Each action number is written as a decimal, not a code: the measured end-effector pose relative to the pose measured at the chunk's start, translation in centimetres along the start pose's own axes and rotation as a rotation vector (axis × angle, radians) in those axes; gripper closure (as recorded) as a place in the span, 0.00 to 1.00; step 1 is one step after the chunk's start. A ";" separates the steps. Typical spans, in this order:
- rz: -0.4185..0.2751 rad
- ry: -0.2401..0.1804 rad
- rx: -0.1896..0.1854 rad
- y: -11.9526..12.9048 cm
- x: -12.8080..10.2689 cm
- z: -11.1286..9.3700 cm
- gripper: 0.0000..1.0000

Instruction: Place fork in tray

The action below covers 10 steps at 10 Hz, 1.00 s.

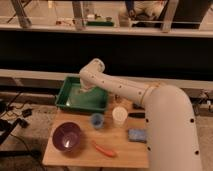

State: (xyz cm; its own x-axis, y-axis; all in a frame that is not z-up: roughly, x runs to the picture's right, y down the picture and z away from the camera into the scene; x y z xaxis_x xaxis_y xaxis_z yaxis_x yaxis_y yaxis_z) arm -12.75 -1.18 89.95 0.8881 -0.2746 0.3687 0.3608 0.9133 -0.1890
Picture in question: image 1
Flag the black handled utensil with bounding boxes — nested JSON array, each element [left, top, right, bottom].
[[128, 113, 145, 118]]

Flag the orange plastic fork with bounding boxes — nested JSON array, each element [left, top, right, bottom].
[[91, 141, 117, 157]]

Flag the blue plastic cup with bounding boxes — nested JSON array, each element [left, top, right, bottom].
[[90, 113, 104, 129]]

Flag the white plastic cup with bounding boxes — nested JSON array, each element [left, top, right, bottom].
[[112, 106, 128, 126]]

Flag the blue sponge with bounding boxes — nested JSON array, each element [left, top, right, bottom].
[[128, 129, 146, 143]]

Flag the green plastic tray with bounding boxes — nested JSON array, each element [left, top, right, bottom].
[[55, 77, 108, 113]]

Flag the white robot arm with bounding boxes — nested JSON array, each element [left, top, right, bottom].
[[79, 58, 203, 171]]

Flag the purple bowl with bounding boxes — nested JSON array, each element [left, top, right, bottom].
[[52, 122, 82, 152]]

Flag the wooden table board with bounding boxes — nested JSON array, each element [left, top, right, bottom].
[[43, 99, 149, 168]]

